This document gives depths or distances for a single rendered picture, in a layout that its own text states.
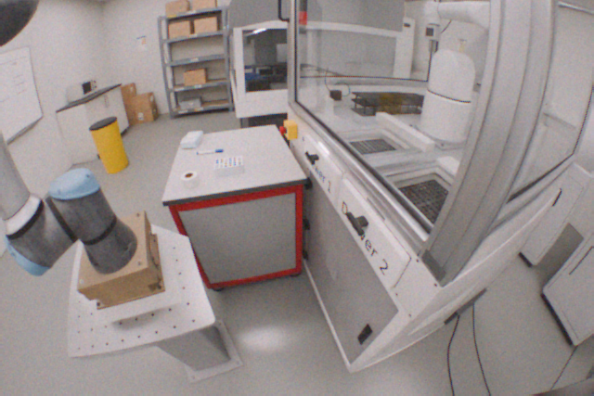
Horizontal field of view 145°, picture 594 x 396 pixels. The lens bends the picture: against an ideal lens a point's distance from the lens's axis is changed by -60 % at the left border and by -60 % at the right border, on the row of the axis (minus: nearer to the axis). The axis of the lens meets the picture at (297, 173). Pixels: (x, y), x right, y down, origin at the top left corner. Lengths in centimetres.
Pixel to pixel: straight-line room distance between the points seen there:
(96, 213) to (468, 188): 65
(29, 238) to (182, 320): 38
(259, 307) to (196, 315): 85
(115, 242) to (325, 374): 108
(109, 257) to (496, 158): 71
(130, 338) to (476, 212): 72
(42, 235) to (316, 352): 121
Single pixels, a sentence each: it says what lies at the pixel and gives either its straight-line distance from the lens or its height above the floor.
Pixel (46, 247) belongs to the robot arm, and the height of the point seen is 103.
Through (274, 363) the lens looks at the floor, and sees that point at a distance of 130.
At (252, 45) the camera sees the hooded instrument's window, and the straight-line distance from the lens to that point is 146.
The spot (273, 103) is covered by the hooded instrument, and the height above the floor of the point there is 88.
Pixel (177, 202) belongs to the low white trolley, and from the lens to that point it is 94.
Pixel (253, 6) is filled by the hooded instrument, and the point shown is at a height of 149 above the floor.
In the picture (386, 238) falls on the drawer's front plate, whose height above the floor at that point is 93.
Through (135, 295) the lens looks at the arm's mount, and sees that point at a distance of 67.
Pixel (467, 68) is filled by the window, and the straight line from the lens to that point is 35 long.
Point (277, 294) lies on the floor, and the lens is 144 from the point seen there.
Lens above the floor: 127
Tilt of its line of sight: 33 degrees down
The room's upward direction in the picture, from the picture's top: straight up
